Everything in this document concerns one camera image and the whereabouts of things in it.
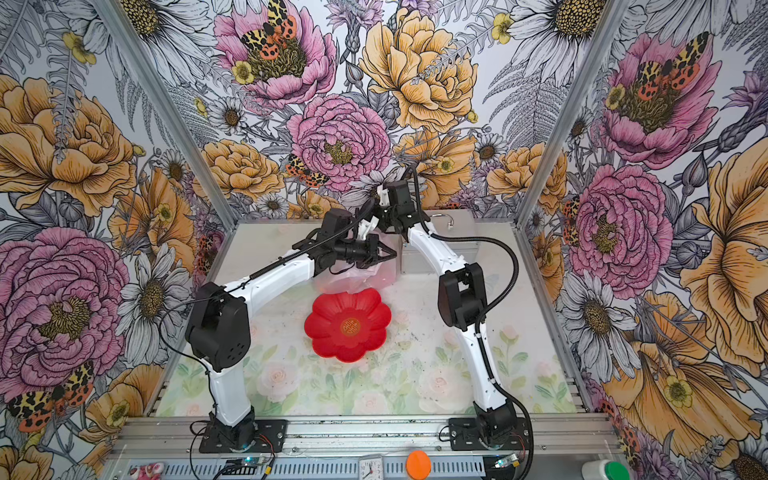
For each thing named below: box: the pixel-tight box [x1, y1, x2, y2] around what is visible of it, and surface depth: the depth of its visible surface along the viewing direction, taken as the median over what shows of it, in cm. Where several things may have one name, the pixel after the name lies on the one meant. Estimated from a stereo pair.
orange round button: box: [406, 450, 431, 480], surface depth 64 cm
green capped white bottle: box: [581, 459, 631, 480], surface depth 65 cm
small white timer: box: [358, 455, 384, 480], surface depth 70 cm
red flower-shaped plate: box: [304, 288, 392, 364], surface depth 96 cm
